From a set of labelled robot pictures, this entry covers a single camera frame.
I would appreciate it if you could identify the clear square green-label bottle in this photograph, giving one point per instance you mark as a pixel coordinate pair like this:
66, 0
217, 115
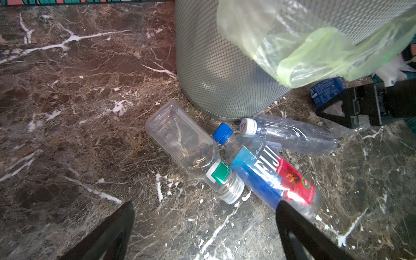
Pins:
194, 150

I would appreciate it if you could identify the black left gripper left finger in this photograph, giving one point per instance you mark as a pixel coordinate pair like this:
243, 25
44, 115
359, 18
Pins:
109, 240

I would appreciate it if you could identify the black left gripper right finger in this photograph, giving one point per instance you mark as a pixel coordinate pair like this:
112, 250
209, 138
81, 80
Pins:
299, 236

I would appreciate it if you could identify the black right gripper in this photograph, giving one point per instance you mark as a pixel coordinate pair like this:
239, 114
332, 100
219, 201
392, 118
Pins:
375, 103

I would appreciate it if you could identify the crumpled clear white-cap bottle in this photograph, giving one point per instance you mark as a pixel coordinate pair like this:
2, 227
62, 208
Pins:
288, 134

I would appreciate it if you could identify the yellow-green bin liner bag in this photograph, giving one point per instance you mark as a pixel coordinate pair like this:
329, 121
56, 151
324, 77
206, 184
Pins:
301, 42

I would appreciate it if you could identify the blue label Chinese water bottle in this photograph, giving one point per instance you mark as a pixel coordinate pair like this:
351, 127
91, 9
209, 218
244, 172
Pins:
325, 90

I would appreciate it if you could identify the grey mesh waste bin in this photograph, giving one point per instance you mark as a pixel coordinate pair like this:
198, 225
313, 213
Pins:
235, 58

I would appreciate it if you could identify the Fiji water bottle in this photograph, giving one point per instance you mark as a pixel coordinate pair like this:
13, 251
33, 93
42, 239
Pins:
266, 173

